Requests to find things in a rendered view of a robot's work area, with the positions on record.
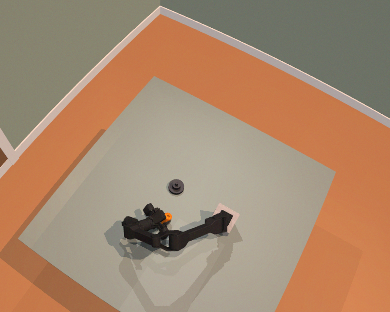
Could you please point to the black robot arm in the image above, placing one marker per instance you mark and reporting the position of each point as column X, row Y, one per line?
column 134, row 229

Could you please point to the orange knob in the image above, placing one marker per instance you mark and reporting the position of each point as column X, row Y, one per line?
column 169, row 217

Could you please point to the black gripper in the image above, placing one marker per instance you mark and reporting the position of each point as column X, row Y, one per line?
column 148, row 211

